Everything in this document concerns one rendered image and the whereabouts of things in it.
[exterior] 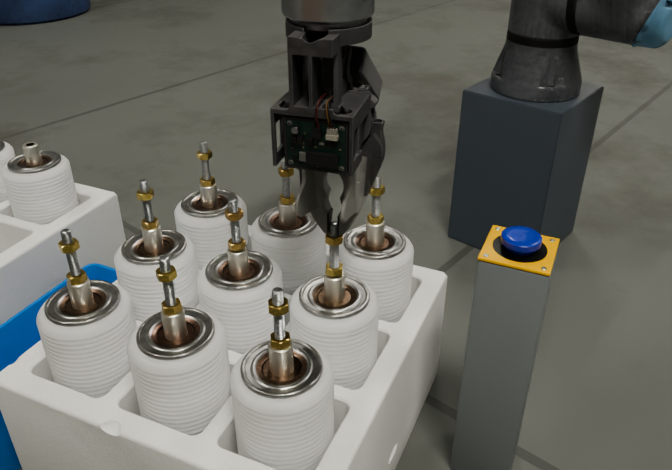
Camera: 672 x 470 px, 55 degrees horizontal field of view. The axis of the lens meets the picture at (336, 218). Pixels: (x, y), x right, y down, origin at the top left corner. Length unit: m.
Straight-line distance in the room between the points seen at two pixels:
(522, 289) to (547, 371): 0.37
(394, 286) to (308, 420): 0.23
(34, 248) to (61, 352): 0.31
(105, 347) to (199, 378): 0.12
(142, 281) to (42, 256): 0.28
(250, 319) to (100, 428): 0.18
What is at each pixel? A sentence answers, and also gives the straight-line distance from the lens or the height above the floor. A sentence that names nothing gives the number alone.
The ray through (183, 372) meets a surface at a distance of 0.63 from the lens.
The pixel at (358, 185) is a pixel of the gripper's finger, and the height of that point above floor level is 0.39.
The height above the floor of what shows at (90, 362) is 0.21.
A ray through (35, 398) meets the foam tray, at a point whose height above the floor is 0.18.
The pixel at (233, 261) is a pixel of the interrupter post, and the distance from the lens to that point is 0.72.
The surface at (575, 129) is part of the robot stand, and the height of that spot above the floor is 0.25.
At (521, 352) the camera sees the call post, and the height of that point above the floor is 0.21.
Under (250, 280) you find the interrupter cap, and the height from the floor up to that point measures 0.25.
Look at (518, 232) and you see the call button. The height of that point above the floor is 0.33.
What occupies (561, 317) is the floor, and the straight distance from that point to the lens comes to 1.12.
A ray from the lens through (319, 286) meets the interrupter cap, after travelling 0.70.
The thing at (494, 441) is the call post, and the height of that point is 0.07.
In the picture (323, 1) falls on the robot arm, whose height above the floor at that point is 0.57.
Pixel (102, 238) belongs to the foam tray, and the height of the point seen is 0.12.
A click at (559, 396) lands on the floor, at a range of 0.98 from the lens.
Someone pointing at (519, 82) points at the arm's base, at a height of 0.33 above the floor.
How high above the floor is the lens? 0.67
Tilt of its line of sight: 30 degrees down
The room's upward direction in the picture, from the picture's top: straight up
